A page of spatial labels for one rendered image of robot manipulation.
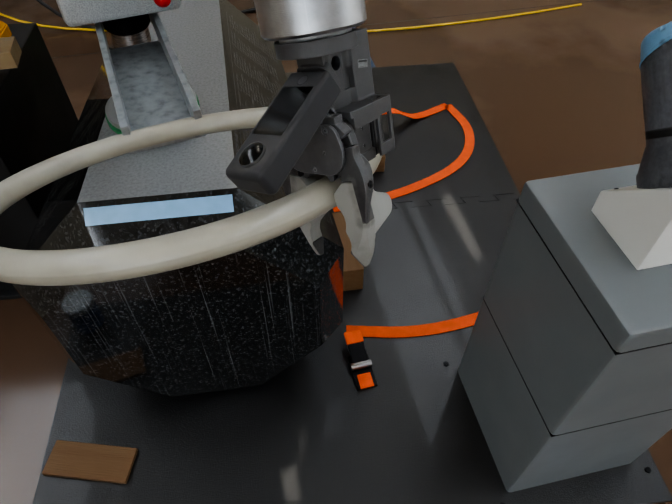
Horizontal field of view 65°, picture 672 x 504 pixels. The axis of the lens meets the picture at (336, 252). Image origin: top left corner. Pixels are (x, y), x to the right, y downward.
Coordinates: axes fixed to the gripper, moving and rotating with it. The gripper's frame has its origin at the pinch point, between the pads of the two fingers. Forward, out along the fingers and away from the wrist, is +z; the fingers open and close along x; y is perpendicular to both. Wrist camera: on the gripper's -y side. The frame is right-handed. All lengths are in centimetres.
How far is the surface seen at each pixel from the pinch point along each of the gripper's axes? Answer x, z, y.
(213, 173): 64, 11, 33
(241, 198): 57, 16, 33
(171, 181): 69, 10, 26
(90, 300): 85, 34, 5
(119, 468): 98, 92, -2
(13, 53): 146, -18, 34
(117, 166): 82, 6, 21
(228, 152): 66, 8, 40
